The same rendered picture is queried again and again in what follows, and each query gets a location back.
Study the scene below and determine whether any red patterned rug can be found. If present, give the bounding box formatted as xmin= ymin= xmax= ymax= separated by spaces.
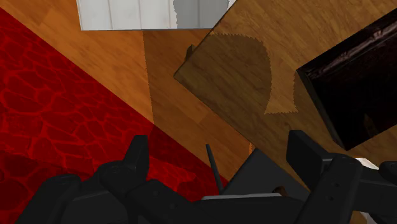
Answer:
xmin=0 ymin=7 xmax=229 ymax=224

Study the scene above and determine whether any white panelled cabinet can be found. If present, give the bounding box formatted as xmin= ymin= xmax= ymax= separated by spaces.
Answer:
xmin=76 ymin=0 xmax=237 ymax=31

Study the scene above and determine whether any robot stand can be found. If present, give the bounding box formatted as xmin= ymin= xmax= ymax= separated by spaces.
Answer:
xmin=296 ymin=7 xmax=397 ymax=152

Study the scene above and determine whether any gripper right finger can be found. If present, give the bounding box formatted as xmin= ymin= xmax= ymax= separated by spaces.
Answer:
xmin=286 ymin=130 xmax=397 ymax=224

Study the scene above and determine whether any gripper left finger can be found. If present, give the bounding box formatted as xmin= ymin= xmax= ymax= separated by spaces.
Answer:
xmin=15 ymin=134 xmax=193 ymax=224

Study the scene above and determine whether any brown wooden table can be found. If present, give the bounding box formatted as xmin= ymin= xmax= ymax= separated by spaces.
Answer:
xmin=173 ymin=0 xmax=397 ymax=224

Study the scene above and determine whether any thin black rod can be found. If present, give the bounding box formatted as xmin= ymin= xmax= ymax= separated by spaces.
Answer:
xmin=205 ymin=143 xmax=225 ymax=195

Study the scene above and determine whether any dark grey angular object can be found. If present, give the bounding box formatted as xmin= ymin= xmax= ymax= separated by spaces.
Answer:
xmin=221 ymin=148 xmax=311 ymax=198

